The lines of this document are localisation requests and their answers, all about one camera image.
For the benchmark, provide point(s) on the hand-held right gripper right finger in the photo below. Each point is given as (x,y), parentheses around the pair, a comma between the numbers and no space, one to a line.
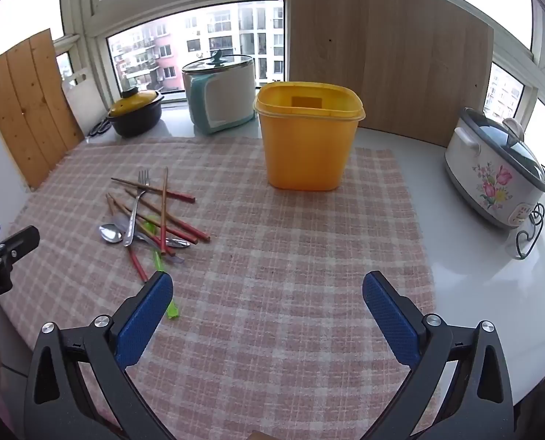
(387,316)

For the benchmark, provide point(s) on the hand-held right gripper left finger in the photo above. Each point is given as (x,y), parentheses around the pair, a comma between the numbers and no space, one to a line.
(144,316)

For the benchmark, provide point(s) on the red-tipped wooden chopstick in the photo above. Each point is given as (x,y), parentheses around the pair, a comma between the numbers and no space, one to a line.
(181,196)
(139,268)
(116,203)
(187,237)
(199,233)
(165,178)

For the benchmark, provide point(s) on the metal fork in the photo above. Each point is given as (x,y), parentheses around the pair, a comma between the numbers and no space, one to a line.
(129,234)

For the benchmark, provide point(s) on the yellow plastic container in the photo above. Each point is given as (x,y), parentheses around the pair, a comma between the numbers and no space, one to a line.
(300,156)

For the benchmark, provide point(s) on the green plastic spoon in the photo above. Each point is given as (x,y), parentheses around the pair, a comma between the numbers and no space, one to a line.
(158,259)

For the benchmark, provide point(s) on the pink checked cloth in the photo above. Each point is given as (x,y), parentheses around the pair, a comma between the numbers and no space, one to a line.
(277,261)

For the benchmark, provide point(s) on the pine wood board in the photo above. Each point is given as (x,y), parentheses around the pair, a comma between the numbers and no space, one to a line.
(25,110)

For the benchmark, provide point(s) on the white cutting board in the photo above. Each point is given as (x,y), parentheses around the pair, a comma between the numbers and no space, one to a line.
(87,105)

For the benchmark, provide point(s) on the black clay pot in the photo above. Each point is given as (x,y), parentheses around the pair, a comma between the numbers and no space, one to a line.
(135,121)

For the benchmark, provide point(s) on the white floral slow cooker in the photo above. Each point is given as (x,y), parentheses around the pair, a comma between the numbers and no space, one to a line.
(483,169)

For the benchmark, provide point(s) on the yellow clay pot lid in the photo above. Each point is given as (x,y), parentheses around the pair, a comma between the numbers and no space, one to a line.
(130,103)

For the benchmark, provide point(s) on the white and teal pot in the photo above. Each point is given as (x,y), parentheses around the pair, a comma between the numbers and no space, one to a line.
(226,101)

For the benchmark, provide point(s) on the white framed window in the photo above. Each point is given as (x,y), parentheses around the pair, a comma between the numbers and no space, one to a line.
(82,18)

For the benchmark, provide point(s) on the light wood board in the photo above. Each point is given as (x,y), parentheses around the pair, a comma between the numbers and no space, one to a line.
(391,55)

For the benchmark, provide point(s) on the glass lid with teal knob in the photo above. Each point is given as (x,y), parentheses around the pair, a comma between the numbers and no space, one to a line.
(217,62)

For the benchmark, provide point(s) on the apartment buildings outside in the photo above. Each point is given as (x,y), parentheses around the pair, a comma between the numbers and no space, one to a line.
(217,27)

